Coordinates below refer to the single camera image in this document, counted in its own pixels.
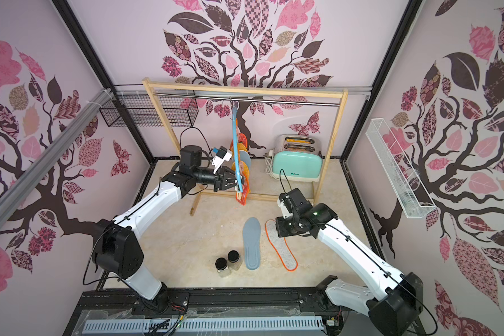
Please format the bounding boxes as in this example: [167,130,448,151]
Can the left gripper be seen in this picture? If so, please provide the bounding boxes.
[192,166,243,192]

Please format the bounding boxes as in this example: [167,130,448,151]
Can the orange rimmed grey insole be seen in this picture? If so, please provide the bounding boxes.
[265,219,298,272]

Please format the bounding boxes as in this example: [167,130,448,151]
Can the grey blue insole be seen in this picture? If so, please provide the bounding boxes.
[242,218,261,270]

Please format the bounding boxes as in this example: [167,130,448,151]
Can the blue clip hanger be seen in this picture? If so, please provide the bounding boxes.
[230,100,242,200]

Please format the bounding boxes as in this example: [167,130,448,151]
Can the wooden clothes rack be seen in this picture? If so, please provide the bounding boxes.
[141,77,349,217]

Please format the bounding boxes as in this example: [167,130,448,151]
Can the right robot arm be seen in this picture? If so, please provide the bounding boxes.
[275,188,424,335]

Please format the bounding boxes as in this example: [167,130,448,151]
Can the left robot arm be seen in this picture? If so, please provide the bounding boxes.
[91,145,244,301]

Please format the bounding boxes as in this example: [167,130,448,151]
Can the red orange insole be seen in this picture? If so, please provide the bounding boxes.
[236,133,251,206]

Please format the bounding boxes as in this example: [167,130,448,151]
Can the right black lid jar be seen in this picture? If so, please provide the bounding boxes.
[228,250,243,271]

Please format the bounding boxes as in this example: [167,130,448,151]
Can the black lid jar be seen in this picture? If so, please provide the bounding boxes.
[215,258,231,277]
[228,250,243,271]

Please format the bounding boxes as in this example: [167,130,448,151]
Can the mint green toaster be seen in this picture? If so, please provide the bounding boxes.
[270,134,323,182]

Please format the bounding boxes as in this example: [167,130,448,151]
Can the left black lid jar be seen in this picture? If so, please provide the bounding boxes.
[215,258,231,277]

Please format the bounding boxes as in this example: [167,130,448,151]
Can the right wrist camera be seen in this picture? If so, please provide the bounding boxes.
[277,199,291,218]

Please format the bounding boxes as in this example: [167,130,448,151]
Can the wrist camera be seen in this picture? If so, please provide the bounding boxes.
[277,199,291,218]
[211,146,232,175]

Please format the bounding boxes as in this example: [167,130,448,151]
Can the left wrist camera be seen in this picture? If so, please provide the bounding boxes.
[211,146,232,175]

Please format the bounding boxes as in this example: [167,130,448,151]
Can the white toaster cable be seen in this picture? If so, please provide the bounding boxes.
[263,149,277,177]

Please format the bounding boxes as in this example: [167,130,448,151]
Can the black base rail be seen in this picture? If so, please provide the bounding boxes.
[64,287,353,335]

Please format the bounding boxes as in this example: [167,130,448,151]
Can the black wire basket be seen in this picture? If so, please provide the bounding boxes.
[99,90,200,127]

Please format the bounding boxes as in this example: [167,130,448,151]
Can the white slotted cable duct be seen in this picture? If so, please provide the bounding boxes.
[80,316,325,335]

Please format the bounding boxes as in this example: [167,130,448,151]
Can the white wire basket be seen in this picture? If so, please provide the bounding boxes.
[365,118,437,219]

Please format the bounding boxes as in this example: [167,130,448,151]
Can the aluminium frame bar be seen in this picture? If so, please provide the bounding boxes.
[0,88,113,228]

